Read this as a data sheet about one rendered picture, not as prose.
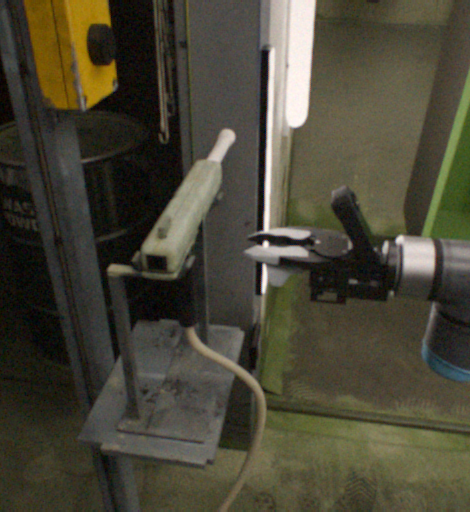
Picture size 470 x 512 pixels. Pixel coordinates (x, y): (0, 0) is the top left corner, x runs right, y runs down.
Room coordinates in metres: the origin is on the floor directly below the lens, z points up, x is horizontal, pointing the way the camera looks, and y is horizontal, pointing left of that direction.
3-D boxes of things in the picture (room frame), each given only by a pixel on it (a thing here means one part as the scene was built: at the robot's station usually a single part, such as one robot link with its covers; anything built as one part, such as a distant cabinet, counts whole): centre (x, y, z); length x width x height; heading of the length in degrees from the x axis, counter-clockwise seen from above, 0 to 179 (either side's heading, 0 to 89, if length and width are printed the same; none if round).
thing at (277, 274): (0.62, -0.06, 1.07); 0.09 x 0.03 x 0.06; 90
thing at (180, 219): (0.79, 0.06, 1.05); 0.49 x 0.05 x 0.23; 170
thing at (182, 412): (0.68, 0.10, 0.95); 0.26 x 0.15 x 0.32; 170
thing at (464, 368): (0.60, -0.35, 0.96); 0.12 x 0.09 x 0.12; 114
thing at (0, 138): (1.77, 0.60, 0.86); 0.54 x 0.54 x 0.01
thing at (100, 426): (0.68, 0.12, 0.78); 0.31 x 0.23 x 0.01; 170
